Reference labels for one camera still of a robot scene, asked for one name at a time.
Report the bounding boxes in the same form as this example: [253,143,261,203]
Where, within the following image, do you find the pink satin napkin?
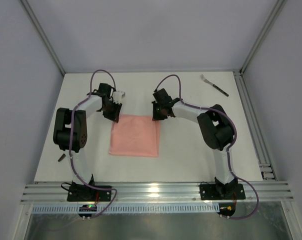
[108,114,161,158]

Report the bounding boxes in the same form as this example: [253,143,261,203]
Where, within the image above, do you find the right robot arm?
[152,88,238,200]

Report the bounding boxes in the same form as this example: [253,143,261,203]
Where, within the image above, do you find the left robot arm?
[53,83,126,186]

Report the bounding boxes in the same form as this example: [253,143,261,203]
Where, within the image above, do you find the metal fork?
[200,74,229,97]

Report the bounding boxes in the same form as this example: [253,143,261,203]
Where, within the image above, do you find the left controller board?
[77,204,97,218]

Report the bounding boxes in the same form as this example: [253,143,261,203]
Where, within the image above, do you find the controller board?
[77,204,97,218]
[217,203,236,218]

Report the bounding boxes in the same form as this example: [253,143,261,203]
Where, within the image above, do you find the right controller board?
[217,203,236,218]

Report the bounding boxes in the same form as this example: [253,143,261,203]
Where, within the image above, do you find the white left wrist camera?
[112,91,126,104]

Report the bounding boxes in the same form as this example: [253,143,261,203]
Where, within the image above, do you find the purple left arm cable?
[68,69,118,220]

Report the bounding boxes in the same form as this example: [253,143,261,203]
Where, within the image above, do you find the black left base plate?
[67,184,111,202]

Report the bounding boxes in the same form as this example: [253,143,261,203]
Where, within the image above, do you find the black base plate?
[67,184,111,202]
[199,182,246,201]

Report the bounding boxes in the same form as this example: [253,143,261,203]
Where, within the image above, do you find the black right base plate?
[199,182,246,201]

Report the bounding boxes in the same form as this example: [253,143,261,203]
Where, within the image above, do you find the slotted cable duct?
[31,202,219,214]

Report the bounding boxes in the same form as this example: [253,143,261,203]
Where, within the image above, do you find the aluminium front rail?
[20,181,294,204]

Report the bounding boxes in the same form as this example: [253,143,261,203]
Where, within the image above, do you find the aluminium rail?
[233,71,278,181]
[20,181,294,204]

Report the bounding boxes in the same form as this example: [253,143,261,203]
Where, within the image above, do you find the aluminium right side rail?
[233,71,278,181]

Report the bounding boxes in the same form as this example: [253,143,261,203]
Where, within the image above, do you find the left frame post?
[19,0,66,77]

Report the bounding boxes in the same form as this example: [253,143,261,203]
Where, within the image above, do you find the frame post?
[239,0,287,75]
[19,0,66,77]

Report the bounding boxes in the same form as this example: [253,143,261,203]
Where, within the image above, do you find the right frame post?
[239,0,287,75]

